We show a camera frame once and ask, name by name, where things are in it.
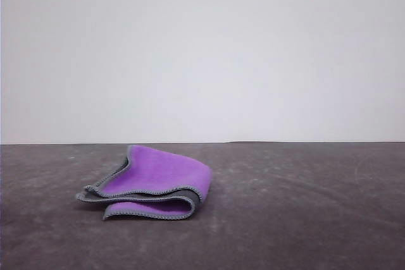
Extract purple towel with grey hem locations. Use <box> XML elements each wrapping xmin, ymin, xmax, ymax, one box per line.
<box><xmin>75</xmin><ymin>144</ymin><xmax>213</xmax><ymax>221</ymax></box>

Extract grey table cloth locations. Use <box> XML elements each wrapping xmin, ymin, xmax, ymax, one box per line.
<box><xmin>0</xmin><ymin>140</ymin><xmax>405</xmax><ymax>270</ymax></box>

